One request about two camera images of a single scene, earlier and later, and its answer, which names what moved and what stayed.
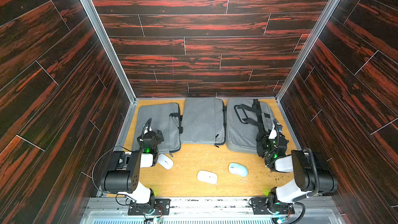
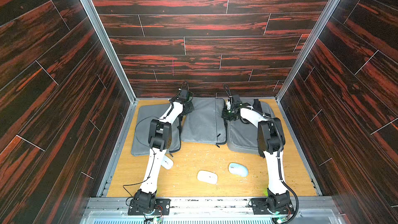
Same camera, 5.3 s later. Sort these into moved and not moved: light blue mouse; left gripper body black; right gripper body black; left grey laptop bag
Moved: right gripper body black; left gripper body black
Not moved: light blue mouse; left grey laptop bag
